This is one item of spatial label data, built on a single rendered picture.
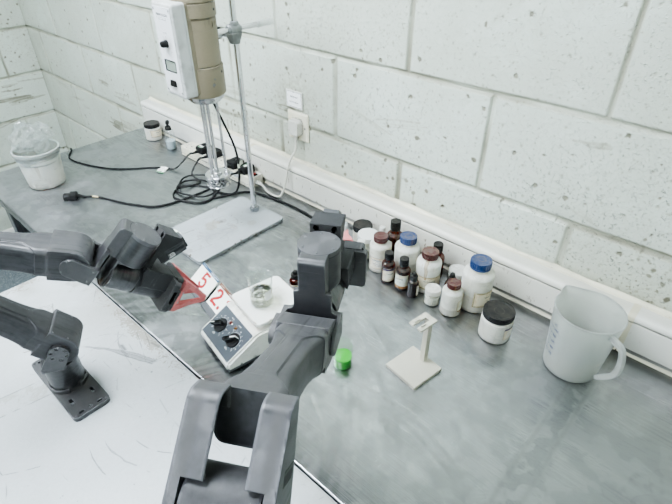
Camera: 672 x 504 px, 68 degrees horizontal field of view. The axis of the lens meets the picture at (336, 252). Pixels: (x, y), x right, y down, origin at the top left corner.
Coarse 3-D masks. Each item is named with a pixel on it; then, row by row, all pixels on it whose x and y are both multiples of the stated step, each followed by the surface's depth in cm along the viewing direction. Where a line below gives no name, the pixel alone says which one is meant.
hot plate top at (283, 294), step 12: (276, 276) 112; (276, 288) 109; (288, 288) 109; (240, 300) 106; (276, 300) 106; (288, 300) 106; (252, 312) 103; (264, 312) 103; (276, 312) 103; (264, 324) 100
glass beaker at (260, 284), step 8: (248, 272) 102; (256, 272) 103; (264, 272) 103; (248, 280) 102; (256, 280) 104; (264, 280) 99; (248, 288) 102; (256, 288) 100; (264, 288) 100; (272, 288) 102; (256, 296) 101; (264, 296) 101; (272, 296) 103; (256, 304) 102; (264, 304) 102; (272, 304) 104
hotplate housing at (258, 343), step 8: (232, 304) 107; (240, 312) 105; (240, 320) 104; (248, 320) 103; (248, 328) 102; (256, 328) 101; (264, 328) 101; (256, 336) 100; (264, 336) 101; (248, 344) 100; (256, 344) 101; (264, 344) 102; (216, 352) 102; (240, 352) 100; (248, 352) 101; (256, 352) 102; (224, 360) 100; (232, 360) 100; (240, 360) 100; (248, 360) 102; (232, 368) 100
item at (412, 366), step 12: (432, 324) 95; (396, 360) 103; (408, 360) 103; (420, 360) 103; (396, 372) 100; (408, 372) 100; (420, 372) 100; (432, 372) 100; (408, 384) 98; (420, 384) 98
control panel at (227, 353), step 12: (228, 312) 106; (228, 324) 104; (240, 324) 103; (216, 336) 104; (240, 336) 101; (252, 336) 100; (216, 348) 102; (228, 348) 101; (240, 348) 100; (228, 360) 99
